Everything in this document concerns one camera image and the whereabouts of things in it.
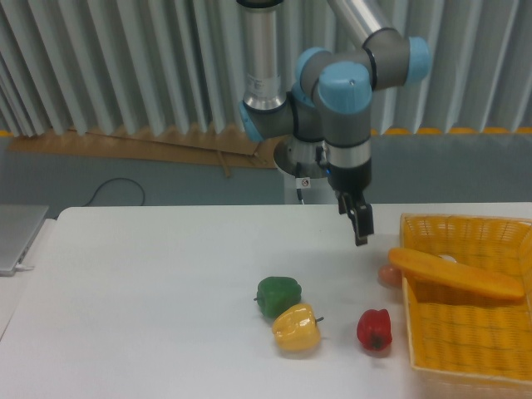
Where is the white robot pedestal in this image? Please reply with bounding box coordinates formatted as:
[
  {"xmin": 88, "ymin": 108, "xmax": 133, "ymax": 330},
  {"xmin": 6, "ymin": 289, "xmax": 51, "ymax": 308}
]
[{"xmin": 273, "ymin": 133, "xmax": 352, "ymax": 205}]

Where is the orange baguette bread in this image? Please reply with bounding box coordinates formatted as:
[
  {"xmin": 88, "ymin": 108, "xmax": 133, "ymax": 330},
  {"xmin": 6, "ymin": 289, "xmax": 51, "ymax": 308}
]
[{"xmin": 387, "ymin": 247, "xmax": 525, "ymax": 301}]

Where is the yellow bell pepper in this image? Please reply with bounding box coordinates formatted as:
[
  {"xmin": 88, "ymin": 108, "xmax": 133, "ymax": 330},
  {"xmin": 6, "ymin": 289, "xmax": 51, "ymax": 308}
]
[{"xmin": 271, "ymin": 303, "xmax": 322, "ymax": 352}]

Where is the green bell pepper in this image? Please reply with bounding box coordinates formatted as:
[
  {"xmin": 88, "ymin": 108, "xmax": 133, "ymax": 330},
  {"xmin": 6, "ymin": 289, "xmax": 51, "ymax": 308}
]
[{"xmin": 254, "ymin": 276, "xmax": 303, "ymax": 319}]

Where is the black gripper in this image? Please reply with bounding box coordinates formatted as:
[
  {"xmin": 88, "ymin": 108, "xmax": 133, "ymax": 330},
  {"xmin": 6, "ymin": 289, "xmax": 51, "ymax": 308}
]
[{"xmin": 327, "ymin": 160, "xmax": 374, "ymax": 246}]

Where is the red bell pepper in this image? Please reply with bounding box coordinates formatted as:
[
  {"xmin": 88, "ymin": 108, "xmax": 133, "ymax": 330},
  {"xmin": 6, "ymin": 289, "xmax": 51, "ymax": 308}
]
[{"xmin": 357, "ymin": 309, "xmax": 392, "ymax": 352}]

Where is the brown cardboard sheet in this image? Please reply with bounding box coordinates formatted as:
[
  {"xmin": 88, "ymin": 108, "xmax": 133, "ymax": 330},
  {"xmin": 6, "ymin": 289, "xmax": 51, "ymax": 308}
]
[{"xmin": 8, "ymin": 123, "xmax": 283, "ymax": 177}]

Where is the black floor cable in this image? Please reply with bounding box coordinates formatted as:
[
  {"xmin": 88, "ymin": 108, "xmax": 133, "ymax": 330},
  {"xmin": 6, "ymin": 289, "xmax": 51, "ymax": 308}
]
[{"xmin": 82, "ymin": 177, "xmax": 146, "ymax": 207}]

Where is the yellow woven basket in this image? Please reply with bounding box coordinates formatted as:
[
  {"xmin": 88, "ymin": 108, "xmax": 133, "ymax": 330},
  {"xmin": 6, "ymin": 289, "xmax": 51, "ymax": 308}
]
[{"xmin": 400, "ymin": 214, "xmax": 531, "ymax": 386}]

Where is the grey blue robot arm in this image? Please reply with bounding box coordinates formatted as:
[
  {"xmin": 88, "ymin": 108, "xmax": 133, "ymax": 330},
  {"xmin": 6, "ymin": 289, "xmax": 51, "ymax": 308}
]
[{"xmin": 239, "ymin": 1, "xmax": 431, "ymax": 245}]

